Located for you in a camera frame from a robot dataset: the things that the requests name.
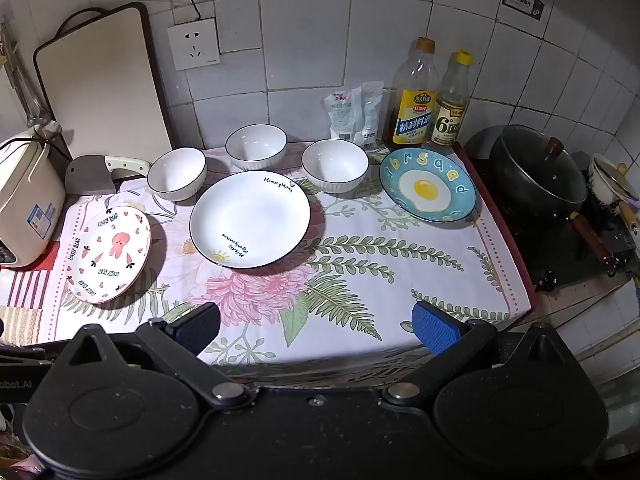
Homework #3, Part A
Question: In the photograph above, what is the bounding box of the white plastic seasoning bag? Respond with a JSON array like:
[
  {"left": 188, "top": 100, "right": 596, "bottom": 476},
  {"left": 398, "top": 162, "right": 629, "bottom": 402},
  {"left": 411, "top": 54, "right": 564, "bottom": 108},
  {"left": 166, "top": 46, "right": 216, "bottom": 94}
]
[{"left": 323, "top": 81, "right": 383, "bottom": 150}]

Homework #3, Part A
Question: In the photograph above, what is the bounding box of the black gas stove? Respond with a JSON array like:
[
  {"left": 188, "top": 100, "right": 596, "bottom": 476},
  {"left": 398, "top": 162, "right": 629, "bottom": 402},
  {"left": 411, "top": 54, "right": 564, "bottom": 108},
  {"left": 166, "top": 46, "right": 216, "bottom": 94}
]
[{"left": 464, "top": 125, "right": 639, "bottom": 292}]

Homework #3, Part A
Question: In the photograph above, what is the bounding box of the vinegar bottle yellow cap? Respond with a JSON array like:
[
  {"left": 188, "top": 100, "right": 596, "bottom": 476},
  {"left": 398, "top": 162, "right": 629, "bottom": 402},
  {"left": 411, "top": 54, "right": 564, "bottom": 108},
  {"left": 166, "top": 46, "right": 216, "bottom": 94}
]
[{"left": 426, "top": 50, "right": 473, "bottom": 148}]

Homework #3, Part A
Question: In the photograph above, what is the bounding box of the wall label sticker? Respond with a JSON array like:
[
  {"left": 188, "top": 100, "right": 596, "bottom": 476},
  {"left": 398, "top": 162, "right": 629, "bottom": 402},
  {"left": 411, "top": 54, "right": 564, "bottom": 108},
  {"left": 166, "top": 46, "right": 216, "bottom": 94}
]
[{"left": 502, "top": 0, "right": 544, "bottom": 21}]

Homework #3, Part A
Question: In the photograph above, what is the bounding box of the floral table cloth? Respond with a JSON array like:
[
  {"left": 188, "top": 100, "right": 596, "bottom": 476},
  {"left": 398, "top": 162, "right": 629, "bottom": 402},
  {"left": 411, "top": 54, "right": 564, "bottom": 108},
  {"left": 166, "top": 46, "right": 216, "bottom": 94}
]
[{"left": 38, "top": 144, "right": 533, "bottom": 366}]

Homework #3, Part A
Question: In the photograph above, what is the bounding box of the large white plate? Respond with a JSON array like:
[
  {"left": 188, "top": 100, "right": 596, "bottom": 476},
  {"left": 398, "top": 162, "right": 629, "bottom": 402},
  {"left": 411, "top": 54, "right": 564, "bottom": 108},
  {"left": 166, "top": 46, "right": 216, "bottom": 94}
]
[{"left": 189, "top": 170, "right": 311, "bottom": 270}]

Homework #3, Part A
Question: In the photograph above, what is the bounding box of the black wok with lid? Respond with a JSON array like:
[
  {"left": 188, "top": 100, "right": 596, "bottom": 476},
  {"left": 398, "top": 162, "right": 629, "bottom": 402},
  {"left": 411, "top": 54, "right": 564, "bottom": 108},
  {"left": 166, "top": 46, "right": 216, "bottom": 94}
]
[{"left": 489, "top": 125, "right": 616, "bottom": 276}]

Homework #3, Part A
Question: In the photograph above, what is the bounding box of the white wall socket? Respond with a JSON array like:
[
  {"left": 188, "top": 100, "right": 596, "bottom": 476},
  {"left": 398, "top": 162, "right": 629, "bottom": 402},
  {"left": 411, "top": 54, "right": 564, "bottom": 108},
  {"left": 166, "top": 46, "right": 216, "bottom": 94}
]
[{"left": 167, "top": 18, "right": 220, "bottom": 70}]

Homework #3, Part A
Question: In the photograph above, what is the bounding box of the red striped cloth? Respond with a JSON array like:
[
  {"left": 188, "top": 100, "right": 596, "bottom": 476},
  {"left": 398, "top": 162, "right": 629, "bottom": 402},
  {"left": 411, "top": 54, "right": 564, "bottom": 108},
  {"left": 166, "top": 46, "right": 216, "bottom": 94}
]
[{"left": 0, "top": 242, "right": 60, "bottom": 346}]

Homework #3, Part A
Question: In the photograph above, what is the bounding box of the beige rice cooker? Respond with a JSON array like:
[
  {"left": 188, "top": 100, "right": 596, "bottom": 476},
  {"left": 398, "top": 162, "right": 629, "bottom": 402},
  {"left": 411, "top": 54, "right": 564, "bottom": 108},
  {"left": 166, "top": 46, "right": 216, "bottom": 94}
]
[{"left": 0, "top": 130, "right": 65, "bottom": 268}]

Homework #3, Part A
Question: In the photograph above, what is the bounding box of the pink rabbit plate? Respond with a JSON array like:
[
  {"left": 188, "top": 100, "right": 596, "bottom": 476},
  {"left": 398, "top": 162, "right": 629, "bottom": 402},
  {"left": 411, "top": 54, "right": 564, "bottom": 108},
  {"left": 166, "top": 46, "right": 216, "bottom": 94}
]
[{"left": 64, "top": 206, "right": 151, "bottom": 304}]

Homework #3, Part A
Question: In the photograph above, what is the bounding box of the white ribbed bowl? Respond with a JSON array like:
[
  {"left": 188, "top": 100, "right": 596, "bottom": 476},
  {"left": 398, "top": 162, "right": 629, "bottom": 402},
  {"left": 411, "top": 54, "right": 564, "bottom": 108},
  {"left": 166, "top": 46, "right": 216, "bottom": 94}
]
[
  {"left": 224, "top": 124, "right": 288, "bottom": 170},
  {"left": 146, "top": 148, "right": 207, "bottom": 203},
  {"left": 302, "top": 139, "right": 370, "bottom": 194}
]

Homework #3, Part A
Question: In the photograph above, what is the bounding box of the cleaver with cream handle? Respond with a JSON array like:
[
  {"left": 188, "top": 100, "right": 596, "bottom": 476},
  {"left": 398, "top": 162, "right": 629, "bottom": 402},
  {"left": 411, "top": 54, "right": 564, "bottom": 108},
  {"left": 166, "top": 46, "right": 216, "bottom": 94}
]
[{"left": 64, "top": 155, "right": 151, "bottom": 196}]

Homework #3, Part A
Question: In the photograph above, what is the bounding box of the white bowl with utensils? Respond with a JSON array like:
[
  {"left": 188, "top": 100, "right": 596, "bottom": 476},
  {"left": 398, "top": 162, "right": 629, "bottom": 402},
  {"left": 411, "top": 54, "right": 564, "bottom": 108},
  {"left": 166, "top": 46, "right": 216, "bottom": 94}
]
[{"left": 588, "top": 153, "right": 639, "bottom": 235}]

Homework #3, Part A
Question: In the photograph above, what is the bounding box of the oil bottle yellow label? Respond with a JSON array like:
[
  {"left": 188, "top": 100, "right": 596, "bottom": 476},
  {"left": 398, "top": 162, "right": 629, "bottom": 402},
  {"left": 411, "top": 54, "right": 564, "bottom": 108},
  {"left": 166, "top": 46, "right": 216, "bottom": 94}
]
[{"left": 390, "top": 37, "right": 438, "bottom": 148}]

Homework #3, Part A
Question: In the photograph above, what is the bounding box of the cream cutting board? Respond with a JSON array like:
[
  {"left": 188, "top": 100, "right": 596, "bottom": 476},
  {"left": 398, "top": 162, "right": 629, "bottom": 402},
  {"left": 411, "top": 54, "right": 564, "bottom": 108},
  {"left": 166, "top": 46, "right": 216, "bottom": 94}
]
[{"left": 32, "top": 2, "right": 172, "bottom": 162}]

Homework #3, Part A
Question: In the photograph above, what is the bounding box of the blue fried egg plate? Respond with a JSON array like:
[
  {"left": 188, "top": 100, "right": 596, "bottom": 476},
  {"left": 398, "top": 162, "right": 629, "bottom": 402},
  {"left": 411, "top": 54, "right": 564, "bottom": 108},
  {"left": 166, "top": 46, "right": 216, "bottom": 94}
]
[{"left": 378, "top": 148, "right": 477, "bottom": 223}]

